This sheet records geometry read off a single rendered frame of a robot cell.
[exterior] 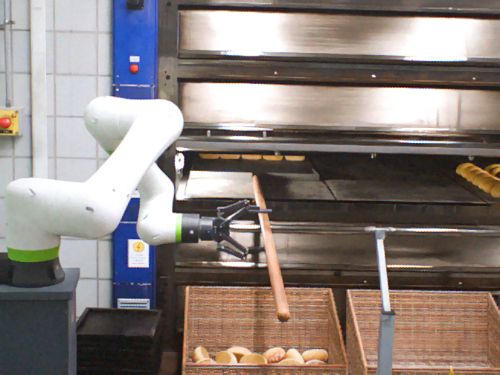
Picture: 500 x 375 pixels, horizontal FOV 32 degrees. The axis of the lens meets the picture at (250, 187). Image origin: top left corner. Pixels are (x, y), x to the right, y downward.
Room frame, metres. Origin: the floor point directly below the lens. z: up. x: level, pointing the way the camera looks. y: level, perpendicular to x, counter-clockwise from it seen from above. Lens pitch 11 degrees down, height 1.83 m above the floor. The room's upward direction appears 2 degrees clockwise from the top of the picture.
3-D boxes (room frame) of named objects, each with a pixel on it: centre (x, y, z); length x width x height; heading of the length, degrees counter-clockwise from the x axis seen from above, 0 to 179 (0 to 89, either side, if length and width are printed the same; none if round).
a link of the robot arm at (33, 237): (2.07, 0.51, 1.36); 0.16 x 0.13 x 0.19; 71
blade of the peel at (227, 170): (3.86, -0.01, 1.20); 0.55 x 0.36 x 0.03; 92
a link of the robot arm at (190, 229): (2.67, 0.18, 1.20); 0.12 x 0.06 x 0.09; 2
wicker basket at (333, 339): (2.96, -0.06, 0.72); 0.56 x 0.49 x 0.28; 93
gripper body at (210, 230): (2.67, 0.10, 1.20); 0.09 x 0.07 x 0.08; 92
